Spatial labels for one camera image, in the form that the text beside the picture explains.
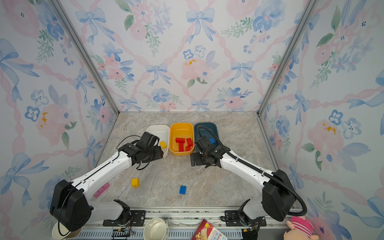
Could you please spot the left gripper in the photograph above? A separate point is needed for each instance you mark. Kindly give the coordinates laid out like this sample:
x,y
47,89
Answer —
x,y
159,153

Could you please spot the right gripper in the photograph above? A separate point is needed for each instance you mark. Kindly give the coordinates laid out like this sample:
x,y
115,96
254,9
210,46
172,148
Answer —
x,y
196,156

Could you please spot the small yellow lego brick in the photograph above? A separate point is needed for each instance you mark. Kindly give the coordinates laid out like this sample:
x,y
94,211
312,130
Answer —
x,y
163,144

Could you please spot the red lego brick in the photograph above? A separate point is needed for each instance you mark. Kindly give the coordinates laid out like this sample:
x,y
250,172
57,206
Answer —
x,y
180,140
181,147
190,144

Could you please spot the white plastic container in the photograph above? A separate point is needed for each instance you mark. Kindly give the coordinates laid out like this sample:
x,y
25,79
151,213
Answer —
x,y
163,132

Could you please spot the dark teal plastic container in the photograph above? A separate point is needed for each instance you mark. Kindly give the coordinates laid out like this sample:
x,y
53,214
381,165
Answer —
x,y
211,126

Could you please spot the yellow plastic container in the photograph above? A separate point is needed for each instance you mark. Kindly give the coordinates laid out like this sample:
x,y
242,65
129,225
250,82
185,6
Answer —
x,y
181,130

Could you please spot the blue lego brick bottom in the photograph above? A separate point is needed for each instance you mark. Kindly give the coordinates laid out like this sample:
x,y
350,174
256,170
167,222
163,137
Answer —
x,y
183,190

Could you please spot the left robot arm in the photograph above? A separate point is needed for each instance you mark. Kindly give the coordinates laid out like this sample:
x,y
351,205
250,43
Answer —
x,y
71,202

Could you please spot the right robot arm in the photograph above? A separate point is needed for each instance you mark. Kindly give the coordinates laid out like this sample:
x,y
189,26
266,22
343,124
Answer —
x,y
279,199

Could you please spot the pink lego brick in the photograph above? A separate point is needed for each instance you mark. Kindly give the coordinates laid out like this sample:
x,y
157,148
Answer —
x,y
101,190

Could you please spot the snack box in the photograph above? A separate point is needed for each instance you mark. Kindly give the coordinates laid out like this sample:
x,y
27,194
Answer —
x,y
206,231

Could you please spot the tan paper cup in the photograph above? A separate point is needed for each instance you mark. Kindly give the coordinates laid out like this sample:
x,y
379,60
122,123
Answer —
x,y
57,236

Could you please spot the pink plush toy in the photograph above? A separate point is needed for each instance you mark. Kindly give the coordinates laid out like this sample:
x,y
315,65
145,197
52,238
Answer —
x,y
300,229

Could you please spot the aluminium front rail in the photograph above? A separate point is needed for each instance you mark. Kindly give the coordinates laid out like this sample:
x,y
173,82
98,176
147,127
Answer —
x,y
189,218

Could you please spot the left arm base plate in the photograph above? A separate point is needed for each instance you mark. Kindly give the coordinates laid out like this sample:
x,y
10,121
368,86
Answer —
x,y
135,218

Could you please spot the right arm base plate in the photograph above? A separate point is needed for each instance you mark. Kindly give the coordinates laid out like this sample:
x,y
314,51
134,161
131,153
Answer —
x,y
232,219

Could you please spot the left aluminium corner post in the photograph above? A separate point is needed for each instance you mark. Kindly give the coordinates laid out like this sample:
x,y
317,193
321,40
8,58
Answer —
x,y
69,27

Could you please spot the aluminium corner post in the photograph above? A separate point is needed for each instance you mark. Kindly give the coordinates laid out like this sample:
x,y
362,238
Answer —
x,y
69,27
291,47

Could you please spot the right aluminium corner post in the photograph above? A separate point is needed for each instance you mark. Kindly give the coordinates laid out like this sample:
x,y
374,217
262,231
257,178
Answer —
x,y
291,47

